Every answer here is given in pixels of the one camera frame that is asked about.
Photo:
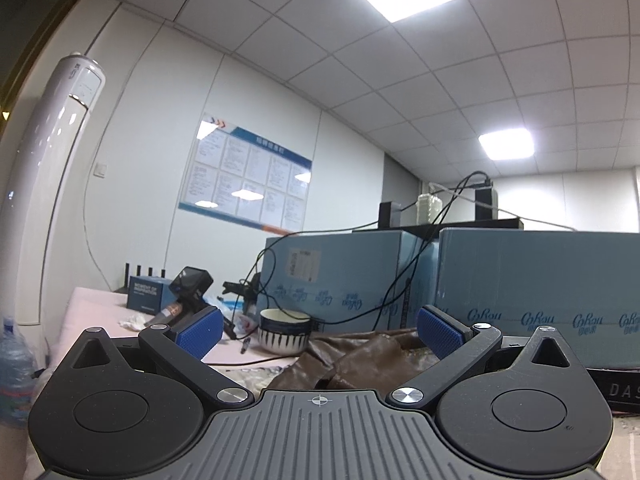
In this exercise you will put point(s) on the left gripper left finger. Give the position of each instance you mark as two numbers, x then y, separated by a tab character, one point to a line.
178	352

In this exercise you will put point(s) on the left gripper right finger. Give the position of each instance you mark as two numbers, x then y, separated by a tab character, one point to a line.
462	352

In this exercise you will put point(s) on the crumpled white tissue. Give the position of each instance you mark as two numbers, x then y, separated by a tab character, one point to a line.
135	321

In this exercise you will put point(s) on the small blue product box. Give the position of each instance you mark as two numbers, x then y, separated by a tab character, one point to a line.
149	294

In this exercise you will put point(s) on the black handheld scanner device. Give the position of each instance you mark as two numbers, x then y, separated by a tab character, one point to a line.
189	288

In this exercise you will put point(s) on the black router with antennas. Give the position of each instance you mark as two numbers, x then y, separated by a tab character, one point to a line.
137	271

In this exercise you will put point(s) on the striped ceramic bowl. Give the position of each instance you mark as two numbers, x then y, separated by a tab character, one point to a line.
284	332

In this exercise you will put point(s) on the black monitor stand shelf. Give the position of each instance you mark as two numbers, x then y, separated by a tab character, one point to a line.
485	218

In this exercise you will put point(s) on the large blue cardboard box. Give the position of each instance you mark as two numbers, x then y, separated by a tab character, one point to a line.
585	284

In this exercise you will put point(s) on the white power adapter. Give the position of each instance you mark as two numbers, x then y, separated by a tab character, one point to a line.
428	208

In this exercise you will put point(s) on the water bottle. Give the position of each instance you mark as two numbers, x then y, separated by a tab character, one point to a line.
17	375

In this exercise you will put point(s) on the black keyboard box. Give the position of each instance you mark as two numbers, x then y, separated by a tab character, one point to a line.
620	388

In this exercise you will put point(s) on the white floor air conditioner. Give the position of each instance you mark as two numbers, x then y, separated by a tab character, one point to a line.
37	174

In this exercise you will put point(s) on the blue framed wall poster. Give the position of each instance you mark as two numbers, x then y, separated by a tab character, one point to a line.
239	176

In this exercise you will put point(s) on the wall light switch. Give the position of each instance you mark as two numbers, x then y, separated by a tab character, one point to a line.
100	170

